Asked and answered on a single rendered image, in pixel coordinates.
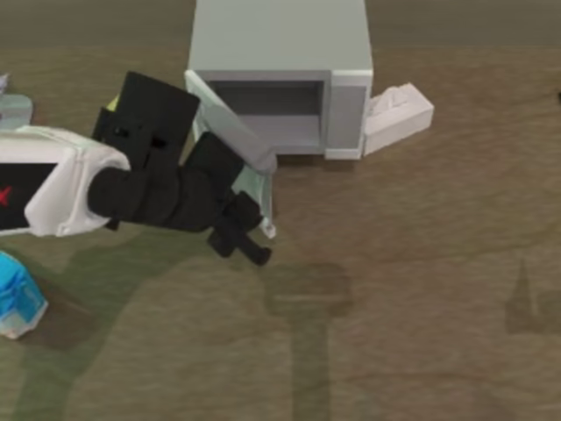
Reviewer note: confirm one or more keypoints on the grey microwave body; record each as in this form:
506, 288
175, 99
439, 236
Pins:
280, 39

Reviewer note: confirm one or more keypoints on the small yellow object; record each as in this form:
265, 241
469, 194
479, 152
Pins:
112, 104

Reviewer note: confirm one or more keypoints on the white tissue box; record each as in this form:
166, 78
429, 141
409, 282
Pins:
399, 116

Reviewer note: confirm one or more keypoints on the pale grey object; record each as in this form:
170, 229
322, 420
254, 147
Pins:
13, 109

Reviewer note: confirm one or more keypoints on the blue and white container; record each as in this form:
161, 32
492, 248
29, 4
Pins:
17, 298

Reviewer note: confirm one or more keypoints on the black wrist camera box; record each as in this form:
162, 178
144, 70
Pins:
149, 114

